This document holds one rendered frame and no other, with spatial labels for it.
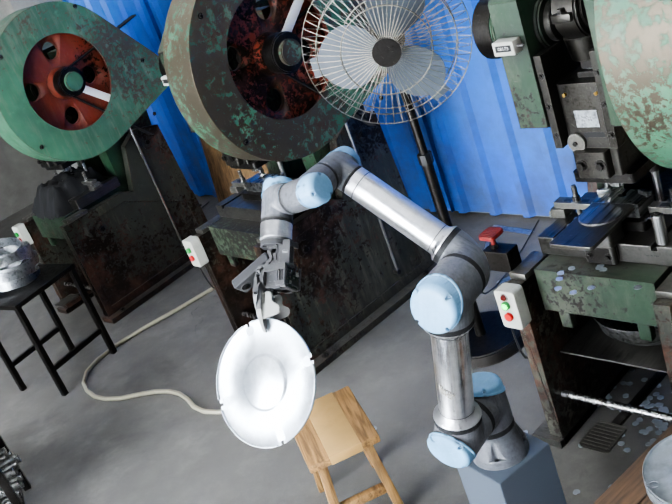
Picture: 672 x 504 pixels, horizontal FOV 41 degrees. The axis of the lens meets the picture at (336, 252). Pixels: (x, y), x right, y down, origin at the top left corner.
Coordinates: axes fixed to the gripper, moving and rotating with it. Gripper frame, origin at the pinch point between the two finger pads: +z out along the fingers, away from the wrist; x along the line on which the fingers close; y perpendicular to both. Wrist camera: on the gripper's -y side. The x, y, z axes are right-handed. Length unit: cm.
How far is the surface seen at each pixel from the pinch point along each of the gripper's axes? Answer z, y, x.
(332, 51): -113, -27, 73
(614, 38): -60, 79, 13
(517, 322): -17, 30, 93
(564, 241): -35, 50, 74
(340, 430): 15, -28, 87
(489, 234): -43, 24, 85
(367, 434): 17, -18, 86
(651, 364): -5, 65, 110
